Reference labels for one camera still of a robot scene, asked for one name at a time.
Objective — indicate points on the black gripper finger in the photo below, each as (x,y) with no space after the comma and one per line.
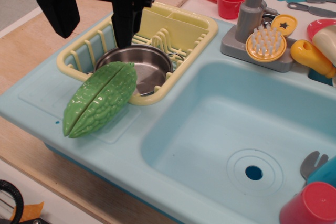
(126,20)
(63,15)

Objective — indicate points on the green toy squash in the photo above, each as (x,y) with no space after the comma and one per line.
(99,99)

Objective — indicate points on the steel pot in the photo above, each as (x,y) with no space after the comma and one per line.
(151,65)

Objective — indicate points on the yellow dish rack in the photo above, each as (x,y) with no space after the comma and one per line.
(170,30)

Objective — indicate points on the red cup upright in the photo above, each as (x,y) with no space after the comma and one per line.
(229,9)

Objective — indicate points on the grey toy faucet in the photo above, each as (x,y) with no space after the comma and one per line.
(233,43)

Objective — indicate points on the yellow dish brush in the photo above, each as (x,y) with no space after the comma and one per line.
(265,44)

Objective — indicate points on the yellow star lid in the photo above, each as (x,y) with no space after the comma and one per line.
(285,24)

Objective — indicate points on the light blue toy sink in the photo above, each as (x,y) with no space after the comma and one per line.
(224,145)

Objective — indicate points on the red plate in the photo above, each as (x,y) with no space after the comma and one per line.
(317,25)

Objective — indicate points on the grey toy knife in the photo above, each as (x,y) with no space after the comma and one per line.
(312,10)

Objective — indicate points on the cream toy bottle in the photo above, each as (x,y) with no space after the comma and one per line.
(324,40)

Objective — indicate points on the orange tape piece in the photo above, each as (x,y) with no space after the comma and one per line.
(31,212)

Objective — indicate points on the grey toy fork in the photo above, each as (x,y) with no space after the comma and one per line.
(311,163)

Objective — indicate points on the teal cup foreground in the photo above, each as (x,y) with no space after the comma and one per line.
(325,173)

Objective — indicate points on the red cup foreground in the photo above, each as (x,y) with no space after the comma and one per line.
(314,204)

